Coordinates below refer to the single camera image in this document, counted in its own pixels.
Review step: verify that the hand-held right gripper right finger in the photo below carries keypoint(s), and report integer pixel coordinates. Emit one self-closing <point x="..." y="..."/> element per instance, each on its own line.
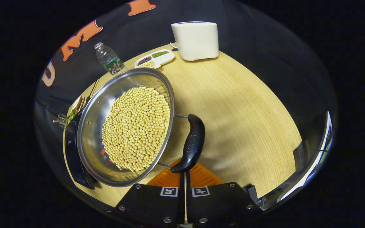
<point x="217" y="202"/>

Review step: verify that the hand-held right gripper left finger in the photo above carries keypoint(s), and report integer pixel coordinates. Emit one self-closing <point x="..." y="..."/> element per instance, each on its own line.
<point x="154" y="202"/>

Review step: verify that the black induction cooktop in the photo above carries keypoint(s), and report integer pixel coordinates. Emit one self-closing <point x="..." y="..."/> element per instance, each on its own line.
<point x="74" y="164"/>

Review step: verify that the sandwich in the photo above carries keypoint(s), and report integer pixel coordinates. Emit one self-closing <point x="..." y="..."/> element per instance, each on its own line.
<point x="76" y="109"/>

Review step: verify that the small pile of soybeans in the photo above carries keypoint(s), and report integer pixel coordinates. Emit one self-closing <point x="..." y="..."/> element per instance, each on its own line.
<point x="146" y="65"/>

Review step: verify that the pile of dark red beans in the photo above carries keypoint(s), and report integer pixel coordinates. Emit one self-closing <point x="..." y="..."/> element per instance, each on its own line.
<point x="144" y="60"/>

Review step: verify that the white divided plate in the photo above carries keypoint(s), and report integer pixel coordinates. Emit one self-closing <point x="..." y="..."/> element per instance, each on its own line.
<point x="165" y="58"/>

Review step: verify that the pile of green mung beans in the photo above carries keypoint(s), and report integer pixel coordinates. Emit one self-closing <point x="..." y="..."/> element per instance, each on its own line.
<point x="160" y="54"/>

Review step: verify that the clear plastic water bottle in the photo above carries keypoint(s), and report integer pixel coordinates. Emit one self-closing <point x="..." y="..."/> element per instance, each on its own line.
<point x="109" y="60"/>

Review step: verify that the white toaster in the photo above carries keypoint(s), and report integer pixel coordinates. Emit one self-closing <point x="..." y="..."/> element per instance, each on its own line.
<point x="196" y="39"/>

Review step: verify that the black backdrop cloth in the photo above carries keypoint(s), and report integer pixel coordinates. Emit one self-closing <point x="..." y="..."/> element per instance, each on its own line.
<point x="233" y="25"/>

